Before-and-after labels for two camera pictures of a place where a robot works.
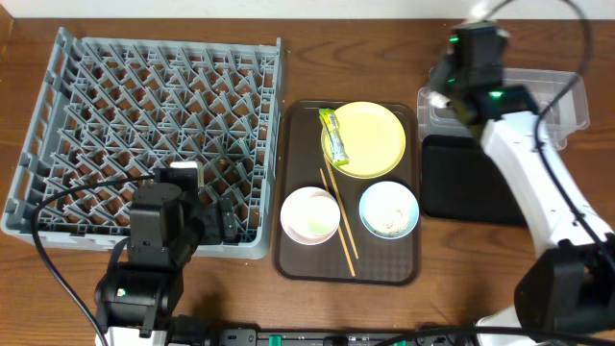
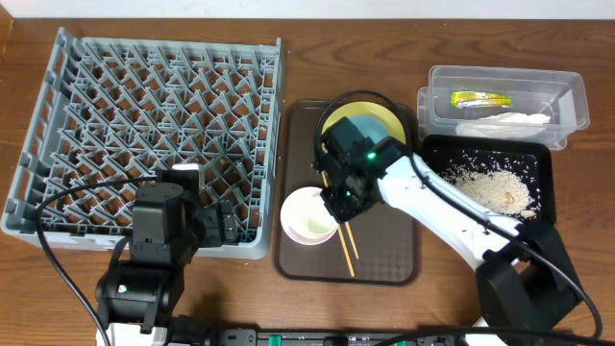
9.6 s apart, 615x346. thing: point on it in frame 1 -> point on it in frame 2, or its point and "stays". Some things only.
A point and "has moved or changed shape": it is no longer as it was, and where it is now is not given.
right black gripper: (436, 73) -> (335, 209)
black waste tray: (461, 180) stays
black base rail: (343, 337) stays
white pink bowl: (310, 215) stays
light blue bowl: (389, 210) -> (372, 126)
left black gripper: (211, 223) stays
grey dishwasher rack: (111, 110) stays
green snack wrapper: (334, 136) has moved or changed shape
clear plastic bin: (557, 97) stays
